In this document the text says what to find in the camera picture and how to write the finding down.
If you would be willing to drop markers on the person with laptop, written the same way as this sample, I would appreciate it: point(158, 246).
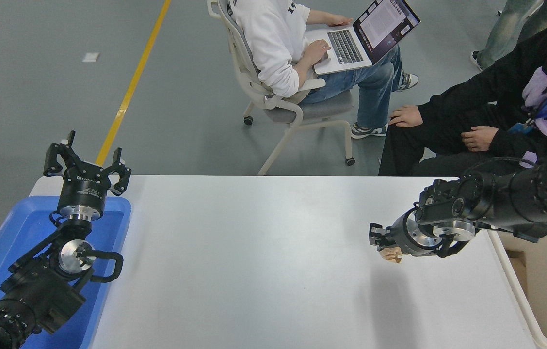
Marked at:
point(273, 39)

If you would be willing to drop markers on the white paper scrap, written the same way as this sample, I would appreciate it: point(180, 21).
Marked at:
point(90, 56)

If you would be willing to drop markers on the laptop person's right forearm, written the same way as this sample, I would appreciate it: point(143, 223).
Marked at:
point(302, 72)

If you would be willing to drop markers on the white wheeled chair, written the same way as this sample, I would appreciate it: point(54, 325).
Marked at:
point(283, 109)

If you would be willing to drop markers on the laptop person's left hand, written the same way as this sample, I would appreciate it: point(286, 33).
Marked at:
point(340, 20)

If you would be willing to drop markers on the person in black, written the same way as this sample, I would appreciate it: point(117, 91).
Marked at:
point(472, 106)

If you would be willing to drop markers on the standing person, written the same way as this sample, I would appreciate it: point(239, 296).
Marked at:
point(511, 29)

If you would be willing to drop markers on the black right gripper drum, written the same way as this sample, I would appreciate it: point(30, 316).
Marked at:
point(404, 235)

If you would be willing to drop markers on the blue plastic tray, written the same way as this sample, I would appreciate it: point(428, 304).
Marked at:
point(21, 228)

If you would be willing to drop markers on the laptop person's right hand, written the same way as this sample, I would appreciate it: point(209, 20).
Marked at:
point(317, 51)

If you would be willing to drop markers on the black-clad person's left hand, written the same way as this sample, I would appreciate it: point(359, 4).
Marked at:
point(479, 138)

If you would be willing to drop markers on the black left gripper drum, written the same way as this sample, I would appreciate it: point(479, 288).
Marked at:
point(84, 189)

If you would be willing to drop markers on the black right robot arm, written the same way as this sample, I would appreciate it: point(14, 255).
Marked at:
point(521, 198)

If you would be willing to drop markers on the tan paper ball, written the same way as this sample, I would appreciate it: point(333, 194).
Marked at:
point(392, 255)

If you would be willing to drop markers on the black-clad person's right hand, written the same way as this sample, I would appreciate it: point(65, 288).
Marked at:
point(405, 116)

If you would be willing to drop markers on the open silver laptop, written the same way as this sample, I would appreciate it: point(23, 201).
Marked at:
point(351, 46)

